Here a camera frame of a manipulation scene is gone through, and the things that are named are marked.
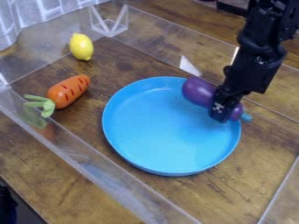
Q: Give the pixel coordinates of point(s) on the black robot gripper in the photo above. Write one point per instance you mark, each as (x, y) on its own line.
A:
(247, 75)

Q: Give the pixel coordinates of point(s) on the purple toy eggplant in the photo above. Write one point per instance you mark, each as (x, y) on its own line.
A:
(198, 91)

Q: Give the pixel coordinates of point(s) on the blue round tray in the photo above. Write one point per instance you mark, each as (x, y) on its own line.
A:
(162, 133)

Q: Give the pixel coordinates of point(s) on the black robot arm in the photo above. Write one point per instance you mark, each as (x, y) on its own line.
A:
(273, 22)

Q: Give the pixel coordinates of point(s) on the yellow toy lemon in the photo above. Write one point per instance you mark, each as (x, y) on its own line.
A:
(82, 46)

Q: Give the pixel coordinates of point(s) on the orange toy carrot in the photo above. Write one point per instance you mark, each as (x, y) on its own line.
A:
(61, 96)

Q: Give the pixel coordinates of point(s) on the clear acrylic front barrier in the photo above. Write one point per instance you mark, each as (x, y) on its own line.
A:
(149, 205)

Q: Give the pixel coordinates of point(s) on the clear acrylic corner bracket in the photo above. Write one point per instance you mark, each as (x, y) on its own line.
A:
(106, 26)

